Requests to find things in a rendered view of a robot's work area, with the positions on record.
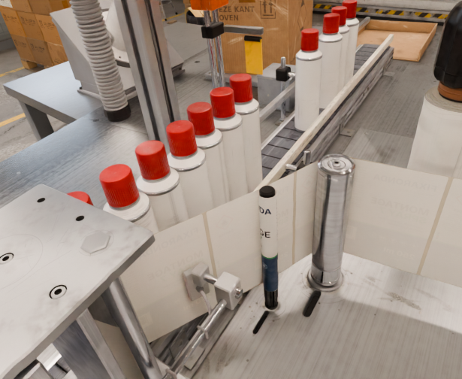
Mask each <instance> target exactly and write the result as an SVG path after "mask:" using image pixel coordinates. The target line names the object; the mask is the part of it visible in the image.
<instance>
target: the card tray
mask: <svg viewBox="0 0 462 379"><path fill-rule="evenodd" d="M437 24H438V23H418V22H403V21H388V20H370V21H369V23H368V24H367V25H366V26H365V27H364V28H363V29H362V30H360V31H359V32H358V38H357V45H356V48H357V47H358V46H359V45H360V44H378V45H381V44H382V43H383V42H384V40H385V39H386V38H387V37H388V36H389V35H390V34H392V35H394V38H393V41H392V42H391V43H390V44H389V46H391V47H394V55H393V59H397V60H405V61H413V62H419V60H420V58H421V57H422V55H423V54H424V52H425V50H426V49H427V47H428V45H429V43H430V42H431V40H432V39H433V37H434V35H435V33H436V27H437Z"/></svg>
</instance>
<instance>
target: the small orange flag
mask: <svg viewBox="0 0 462 379"><path fill-rule="evenodd" d="M261 40H262V37H260V36H251V35H245V36H244V41H245V52H246V73H252V74H263V62H262V42H261Z"/></svg>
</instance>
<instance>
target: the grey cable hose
mask: <svg viewBox="0 0 462 379"><path fill-rule="evenodd" d="M69 2H70V4H71V5H72V6H71V9H73V14H75V15H74V18H75V19H76V20H75V21H76V23H78V24H77V27H78V28H79V29H78V30H79V32H80V36H81V37H82V38H81V39H82V41H83V45H84V48H85V49H86V53H87V54H86V55H87V57H88V60H89V64H90V65H91V69H92V73H93V76H94V77H95V82H96V84H97V87H98V91H99V94H100V96H101V101H102V102H103V106H104V109H103V111H104V115H105V116H106V118H107V119H108V120H109V121H111V122H121V121H123V120H127V119H128V118H129V117H130V116H131V107H130V104H129V102H127V98H126V95H125V91H124V88H123V85H122V81H121V77H120V74H119V69H118V66H117V64H116V61H115V60H116V58H115V57H114V53H113V49H112V45H111V42H110V37H108V32H107V28H106V27H107V26H106V24H104V23H105V20H103V19H104V16H103V15H102V14H103V13H102V11H101V6H99V5H100V2H99V1H98V0H70V1H69Z"/></svg>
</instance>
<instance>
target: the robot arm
mask: <svg viewBox="0 0 462 379"><path fill-rule="evenodd" d="M102 15H103V16H104V19H103V20H105V23H104V24H106V26H107V27H106V28H107V32H108V37H110V42H111V45H112V49H113V53H114V57H115V58H116V60H118V61H120V62H127V63H129V60H128V56H127V53H126V49H125V44H124V41H123V37H122V33H121V29H120V26H119V21H118V18H117V15H116V9H115V6H114V3H113V0H112V2H111V4H110V9H109V11H105V12H103V14H102Z"/></svg>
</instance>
